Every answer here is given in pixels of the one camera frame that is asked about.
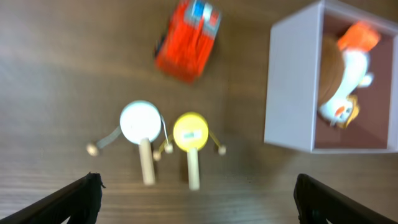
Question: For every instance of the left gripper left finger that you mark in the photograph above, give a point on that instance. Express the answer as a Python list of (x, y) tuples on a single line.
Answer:
[(78, 202)]

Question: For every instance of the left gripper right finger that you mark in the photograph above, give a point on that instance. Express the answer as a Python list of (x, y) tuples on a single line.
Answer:
[(319, 203)]

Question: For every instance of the white chicken plush toy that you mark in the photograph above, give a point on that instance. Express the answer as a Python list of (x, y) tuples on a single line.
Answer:
[(344, 68)]

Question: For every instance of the white rattle drum toy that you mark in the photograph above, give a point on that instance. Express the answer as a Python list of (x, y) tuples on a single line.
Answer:
[(140, 122)]

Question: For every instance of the yellow rattle drum toy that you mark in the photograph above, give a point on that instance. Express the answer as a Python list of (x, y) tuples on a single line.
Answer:
[(190, 133)]

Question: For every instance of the red toy fire truck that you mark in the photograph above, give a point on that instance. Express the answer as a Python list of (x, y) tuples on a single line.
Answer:
[(185, 47)]

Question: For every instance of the white box pink interior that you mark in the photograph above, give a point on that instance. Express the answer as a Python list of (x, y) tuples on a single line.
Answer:
[(292, 119)]

